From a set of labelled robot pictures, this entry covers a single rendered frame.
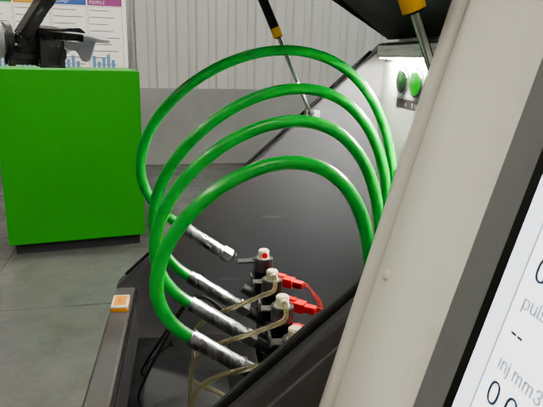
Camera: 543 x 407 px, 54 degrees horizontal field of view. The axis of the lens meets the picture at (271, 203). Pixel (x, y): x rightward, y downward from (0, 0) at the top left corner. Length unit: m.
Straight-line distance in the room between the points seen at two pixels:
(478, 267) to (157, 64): 6.95
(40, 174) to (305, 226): 3.10
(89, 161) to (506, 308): 3.85
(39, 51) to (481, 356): 1.12
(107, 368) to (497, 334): 0.69
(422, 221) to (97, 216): 3.84
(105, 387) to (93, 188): 3.30
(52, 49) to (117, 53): 5.86
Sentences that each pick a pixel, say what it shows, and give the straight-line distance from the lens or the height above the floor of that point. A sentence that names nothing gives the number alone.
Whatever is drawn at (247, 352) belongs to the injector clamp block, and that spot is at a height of 0.98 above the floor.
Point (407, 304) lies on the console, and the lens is 0.37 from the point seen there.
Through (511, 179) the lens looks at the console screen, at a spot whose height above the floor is 1.36.
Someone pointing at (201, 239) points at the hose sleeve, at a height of 1.16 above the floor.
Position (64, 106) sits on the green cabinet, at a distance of 3.99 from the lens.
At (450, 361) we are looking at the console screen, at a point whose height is 1.26.
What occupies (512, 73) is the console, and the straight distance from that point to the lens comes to 0.33.
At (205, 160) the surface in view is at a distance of 0.58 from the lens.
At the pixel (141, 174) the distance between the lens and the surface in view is 0.76.
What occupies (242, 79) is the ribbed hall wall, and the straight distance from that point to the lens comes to 7.29.
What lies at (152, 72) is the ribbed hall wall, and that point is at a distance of 7.22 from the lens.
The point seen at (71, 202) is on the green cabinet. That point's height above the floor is 0.37.
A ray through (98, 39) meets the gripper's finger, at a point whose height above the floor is 1.44.
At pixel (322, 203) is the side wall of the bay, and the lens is 1.13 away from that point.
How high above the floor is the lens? 1.41
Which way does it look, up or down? 15 degrees down
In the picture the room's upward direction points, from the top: 2 degrees clockwise
